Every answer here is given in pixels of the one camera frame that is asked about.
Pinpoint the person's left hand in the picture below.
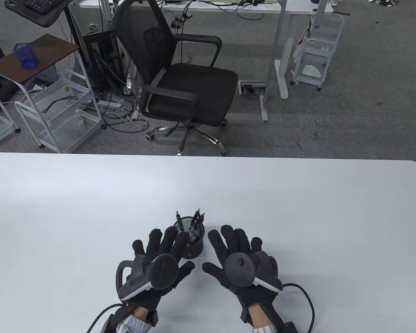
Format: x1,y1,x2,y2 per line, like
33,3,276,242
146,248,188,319
132,226,196,313

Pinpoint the person's right hand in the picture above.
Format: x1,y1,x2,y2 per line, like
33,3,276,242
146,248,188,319
202,225,278,308

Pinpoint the person's right forearm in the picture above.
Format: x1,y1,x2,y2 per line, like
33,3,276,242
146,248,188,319
248,304,278,333

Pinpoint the black mesh pen holder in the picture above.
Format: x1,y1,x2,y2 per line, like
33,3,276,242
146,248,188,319
173,217,206,260

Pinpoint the grey handheld controller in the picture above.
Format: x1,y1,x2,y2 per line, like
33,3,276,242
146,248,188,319
116,254,179,301
225,250,284,292

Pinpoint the white power strip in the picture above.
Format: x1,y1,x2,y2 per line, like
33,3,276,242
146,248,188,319
89,100,122,109

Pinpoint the black mesh office chair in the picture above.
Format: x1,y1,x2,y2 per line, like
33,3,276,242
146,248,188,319
112,0,239,157

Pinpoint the grey floor socket box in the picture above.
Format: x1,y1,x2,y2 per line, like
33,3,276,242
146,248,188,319
238,80,267,96

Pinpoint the black computer tower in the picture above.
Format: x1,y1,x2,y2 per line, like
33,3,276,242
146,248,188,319
80,30,126,93

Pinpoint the small white rolling cart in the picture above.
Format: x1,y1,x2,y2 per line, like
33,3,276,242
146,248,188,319
290,12,346,92

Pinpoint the white cart with brown top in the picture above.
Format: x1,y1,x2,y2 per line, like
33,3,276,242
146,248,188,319
0,34,106,154

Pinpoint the blue mesh pen cup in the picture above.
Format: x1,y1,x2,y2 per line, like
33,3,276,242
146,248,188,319
13,42,40,68

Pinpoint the white office desk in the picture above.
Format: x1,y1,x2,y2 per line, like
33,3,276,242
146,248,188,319
69,0,334,122

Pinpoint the black keyboard stand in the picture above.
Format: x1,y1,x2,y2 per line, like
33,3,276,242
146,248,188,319
4,0,73,28

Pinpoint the black keyboard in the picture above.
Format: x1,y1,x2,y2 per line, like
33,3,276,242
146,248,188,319
23,0,66,14

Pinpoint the tangle of floor cables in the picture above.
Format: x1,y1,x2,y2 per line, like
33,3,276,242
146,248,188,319
83,83,149,132

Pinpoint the black cord in cart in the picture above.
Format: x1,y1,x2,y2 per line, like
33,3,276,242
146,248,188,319
41,96,79,114

